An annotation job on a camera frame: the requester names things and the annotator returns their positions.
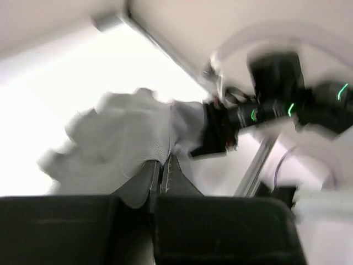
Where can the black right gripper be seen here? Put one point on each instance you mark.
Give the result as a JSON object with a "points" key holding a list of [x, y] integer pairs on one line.
{"points": [[220, 133]]}

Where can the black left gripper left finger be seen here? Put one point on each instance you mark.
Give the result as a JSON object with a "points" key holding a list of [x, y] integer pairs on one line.
{"points": [[74, 229]]}

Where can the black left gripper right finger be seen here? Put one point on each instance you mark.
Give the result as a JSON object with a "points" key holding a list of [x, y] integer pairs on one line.
{"points": [[190, 228]]}

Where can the grey pleated skirt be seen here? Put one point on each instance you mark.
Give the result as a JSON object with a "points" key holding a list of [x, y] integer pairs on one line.
{"points": [[110, 143]]}

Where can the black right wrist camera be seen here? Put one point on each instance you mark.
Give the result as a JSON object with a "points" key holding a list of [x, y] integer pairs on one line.
{"points": [[275, 73]]}

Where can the aluminium frame rail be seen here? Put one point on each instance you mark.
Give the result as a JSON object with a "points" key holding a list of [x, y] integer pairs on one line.
{"points": [[251, 184]]}

